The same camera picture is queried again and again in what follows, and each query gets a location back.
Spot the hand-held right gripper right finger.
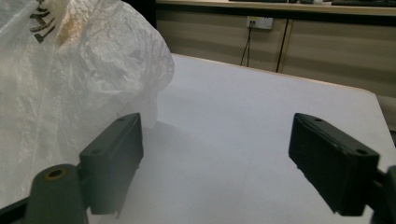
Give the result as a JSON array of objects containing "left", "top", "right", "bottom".
[{"left": 288, "top": 112, "right": 381, "bottom": 217}]

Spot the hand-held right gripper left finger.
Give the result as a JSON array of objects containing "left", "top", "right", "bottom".
[{"left": 78, "top": 112, "right": 145, "bottom": 217}]

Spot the translucent white plastic bag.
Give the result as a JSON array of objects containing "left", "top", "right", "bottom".
[{"left": 0, "top": 0, "right": 176, "bottom": 209}]

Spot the white table mat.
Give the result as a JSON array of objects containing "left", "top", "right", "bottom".
[{"left": 90, "top": 53, "right": 396, "bottom": 224}]

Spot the black socket cable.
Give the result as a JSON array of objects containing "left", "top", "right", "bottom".
[{"left": 240, "top": 26, "right": 254, "bottom": 68}]

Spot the white wall socket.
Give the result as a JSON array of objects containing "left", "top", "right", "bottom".
[{"left": 246, "top": 16, "right": 274, "bottom": 30}]

